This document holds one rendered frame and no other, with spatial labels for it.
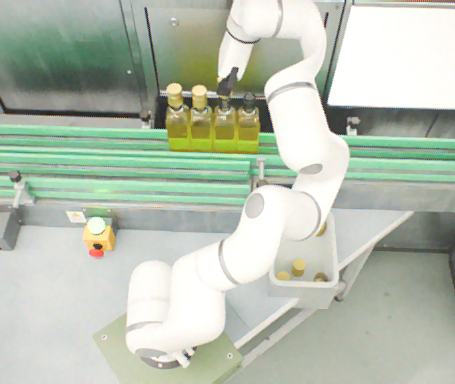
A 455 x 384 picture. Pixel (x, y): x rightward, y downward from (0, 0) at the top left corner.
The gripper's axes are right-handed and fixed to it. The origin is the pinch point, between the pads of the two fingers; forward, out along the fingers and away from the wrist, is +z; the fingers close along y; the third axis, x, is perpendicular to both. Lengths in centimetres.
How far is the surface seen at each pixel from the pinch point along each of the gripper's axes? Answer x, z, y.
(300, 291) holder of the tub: 30, 33, 34
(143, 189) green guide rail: -13.2, 28.9, 13.7
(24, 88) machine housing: -50, 35, -16
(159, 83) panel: -13.6, 17.8, -12.5
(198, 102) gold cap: -4.6, 6.2, 2.0
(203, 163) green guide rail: 0.7, 23.3, 6.5
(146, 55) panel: -18.1, 8.6, -11.9
